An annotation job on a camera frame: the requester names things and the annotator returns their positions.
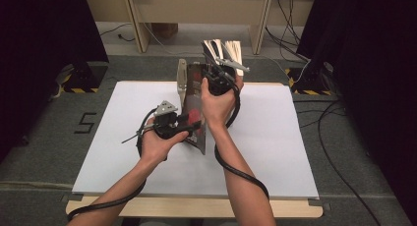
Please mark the grey floor tape piece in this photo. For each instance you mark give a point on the grey floor tape piece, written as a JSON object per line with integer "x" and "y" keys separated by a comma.
{"x": 70, "y": 197}
{"x": 319, "y": 203}

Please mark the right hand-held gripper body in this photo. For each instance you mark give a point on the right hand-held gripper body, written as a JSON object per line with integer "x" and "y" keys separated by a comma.
{"x": 221, "y": 83}

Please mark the person's left hand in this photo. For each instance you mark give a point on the person's left hand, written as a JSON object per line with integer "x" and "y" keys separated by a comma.
{"x": 155, "y": 150}

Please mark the dark brown glossy magazine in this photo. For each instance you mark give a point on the dark brown glossy magazine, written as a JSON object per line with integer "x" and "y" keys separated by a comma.
{"x": 195, "y": 101}

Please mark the black curtain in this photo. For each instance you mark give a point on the black curtain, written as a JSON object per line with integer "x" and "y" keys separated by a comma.
{"x": 377, "y": 72}
{"x": 39, "y": 55}

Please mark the beige expandable book stand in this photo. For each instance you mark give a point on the beige expandable book stand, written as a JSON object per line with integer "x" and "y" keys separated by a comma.
{"x": 181, "y": 75}

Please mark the purple magazine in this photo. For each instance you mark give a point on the purple magazine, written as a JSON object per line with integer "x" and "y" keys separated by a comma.
{"x": 218, "y": 47}
{"x": 229, "y": 49}

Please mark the white table cover sheet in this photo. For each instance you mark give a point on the white table cover sheet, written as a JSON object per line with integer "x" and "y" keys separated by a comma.
{"x": 131, "y": 104}

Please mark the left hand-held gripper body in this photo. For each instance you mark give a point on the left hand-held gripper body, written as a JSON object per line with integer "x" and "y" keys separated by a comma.
{"x": 167, "y": 124}

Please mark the person's right hand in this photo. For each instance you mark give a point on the person's right hand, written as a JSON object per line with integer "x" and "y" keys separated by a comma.
{"x": 218, "y": 109}

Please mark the beige wooden desk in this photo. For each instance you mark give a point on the beige wooden desk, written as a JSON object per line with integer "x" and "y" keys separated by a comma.
{"x": 196, "y": 6}

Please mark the black hazard striped stand base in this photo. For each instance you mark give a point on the black hazard striped stand base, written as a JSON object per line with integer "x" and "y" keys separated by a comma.
{"x": 311, "y": 78}
{"x": 83, "y": 77}

